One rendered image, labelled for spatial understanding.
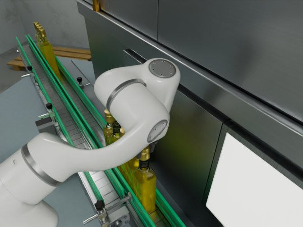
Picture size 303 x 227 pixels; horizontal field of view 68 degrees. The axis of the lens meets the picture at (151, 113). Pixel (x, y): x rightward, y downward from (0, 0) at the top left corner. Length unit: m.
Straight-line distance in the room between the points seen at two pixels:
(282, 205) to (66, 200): 0.84
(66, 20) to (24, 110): 2.94
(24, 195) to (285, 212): 0.46
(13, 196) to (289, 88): 0.45
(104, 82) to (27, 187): 0.19
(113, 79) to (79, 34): 4.01
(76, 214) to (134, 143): 0.75
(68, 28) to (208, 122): 4.04
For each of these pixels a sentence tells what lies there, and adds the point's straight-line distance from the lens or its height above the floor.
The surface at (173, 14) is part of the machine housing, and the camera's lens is 0.61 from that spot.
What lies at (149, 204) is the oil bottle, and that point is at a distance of 0.82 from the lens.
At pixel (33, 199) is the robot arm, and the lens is 0.40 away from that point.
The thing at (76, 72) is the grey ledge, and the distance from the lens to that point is 1.69.
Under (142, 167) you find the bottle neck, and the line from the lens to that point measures 0.67.
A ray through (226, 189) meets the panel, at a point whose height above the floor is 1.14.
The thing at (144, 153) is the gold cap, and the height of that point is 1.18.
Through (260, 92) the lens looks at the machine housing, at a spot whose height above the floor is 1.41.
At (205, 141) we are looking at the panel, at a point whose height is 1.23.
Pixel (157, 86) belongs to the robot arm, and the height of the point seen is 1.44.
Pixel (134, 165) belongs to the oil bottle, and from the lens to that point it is 0.72.
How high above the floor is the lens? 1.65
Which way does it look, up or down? 39 degrees down
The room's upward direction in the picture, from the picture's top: straight up
